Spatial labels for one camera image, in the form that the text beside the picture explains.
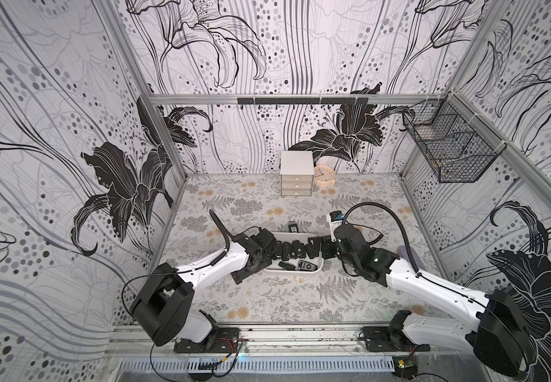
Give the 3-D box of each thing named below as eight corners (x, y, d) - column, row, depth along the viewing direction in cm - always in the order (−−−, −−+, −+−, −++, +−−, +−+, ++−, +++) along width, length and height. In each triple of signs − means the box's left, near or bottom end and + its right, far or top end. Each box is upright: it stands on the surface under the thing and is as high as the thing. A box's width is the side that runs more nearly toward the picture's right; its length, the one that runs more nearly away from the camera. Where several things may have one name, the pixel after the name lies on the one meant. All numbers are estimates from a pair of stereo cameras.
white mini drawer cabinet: (280, 197, 112) (280, 176, 101) (281, 169, 125) (280, 148, 114) (312, 197, 112) (315, 176, 101) (309, 169, 125) (312, 148, 114)
